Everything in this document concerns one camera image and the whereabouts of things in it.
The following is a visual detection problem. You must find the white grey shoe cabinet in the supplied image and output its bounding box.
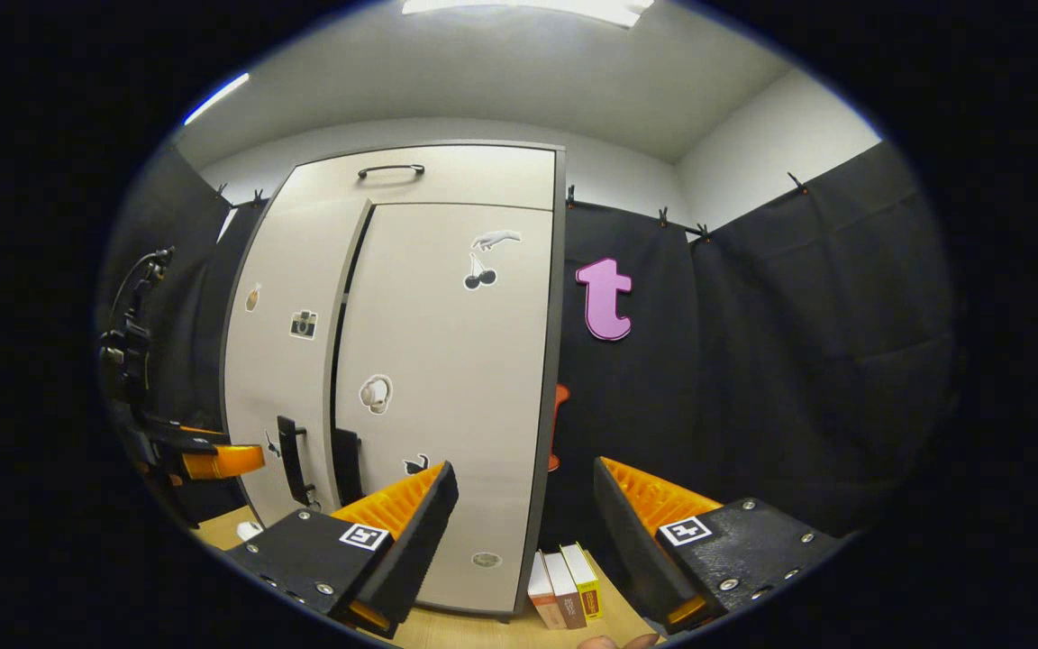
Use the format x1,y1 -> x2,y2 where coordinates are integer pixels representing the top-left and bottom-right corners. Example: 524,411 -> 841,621
220,140 -> 568,623

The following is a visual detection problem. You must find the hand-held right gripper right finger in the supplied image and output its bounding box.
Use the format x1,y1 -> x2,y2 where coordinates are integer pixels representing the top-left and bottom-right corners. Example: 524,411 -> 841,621
591,456 -> 844,635

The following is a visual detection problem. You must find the black left door handle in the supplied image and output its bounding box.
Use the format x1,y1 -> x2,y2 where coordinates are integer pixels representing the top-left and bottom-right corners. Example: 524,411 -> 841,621
276,415 -> 320,510

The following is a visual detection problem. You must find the yellow book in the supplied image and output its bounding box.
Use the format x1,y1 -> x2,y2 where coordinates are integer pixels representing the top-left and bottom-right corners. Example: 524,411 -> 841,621
560,541 -> 604,621

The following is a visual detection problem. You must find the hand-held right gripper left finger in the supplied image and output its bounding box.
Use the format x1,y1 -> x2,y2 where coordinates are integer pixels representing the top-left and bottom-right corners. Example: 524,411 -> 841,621
223,462 -> 460,639

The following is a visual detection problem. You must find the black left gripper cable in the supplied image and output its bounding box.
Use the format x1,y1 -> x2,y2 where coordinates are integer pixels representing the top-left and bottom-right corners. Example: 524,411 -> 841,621
107,251 -> 168,336

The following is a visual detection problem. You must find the black door handle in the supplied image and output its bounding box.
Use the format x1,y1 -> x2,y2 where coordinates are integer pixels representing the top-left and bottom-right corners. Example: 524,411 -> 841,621
276,415 -> 320,510
332,427 -> 363,507

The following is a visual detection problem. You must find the long ceiling light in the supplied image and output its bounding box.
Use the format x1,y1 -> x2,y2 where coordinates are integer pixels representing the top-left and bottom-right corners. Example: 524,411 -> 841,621
402,0 -> 655,28

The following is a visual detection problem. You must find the small ceiling light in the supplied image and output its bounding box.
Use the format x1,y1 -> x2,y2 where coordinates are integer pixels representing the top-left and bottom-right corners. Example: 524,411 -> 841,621
183,72 -> 251,127

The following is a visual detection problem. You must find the black right door handle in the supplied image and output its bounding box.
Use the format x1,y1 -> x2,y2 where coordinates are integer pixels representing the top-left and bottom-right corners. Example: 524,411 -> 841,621
332,427 -> 363,507

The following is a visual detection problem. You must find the white orange book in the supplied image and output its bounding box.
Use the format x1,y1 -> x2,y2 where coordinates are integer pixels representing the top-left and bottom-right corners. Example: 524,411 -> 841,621
526,550 -> 569,630

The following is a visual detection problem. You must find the cream cabinet drawer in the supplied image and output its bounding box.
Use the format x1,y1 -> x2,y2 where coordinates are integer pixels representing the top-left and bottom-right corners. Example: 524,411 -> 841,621
280,144 -> 558,213

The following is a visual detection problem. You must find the brown red book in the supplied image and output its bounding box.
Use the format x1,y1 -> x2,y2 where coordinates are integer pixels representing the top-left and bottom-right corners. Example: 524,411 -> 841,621
543,550 -> 588,629

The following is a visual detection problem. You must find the white cabinet door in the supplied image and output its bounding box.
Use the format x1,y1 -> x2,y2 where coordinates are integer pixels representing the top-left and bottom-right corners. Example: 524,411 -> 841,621
332,203 -> 556,616
223,200 -> 374,528

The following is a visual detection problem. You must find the black backdrop cloth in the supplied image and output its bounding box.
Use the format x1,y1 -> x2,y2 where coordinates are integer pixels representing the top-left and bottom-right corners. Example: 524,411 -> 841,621
96,140 -> 957,542

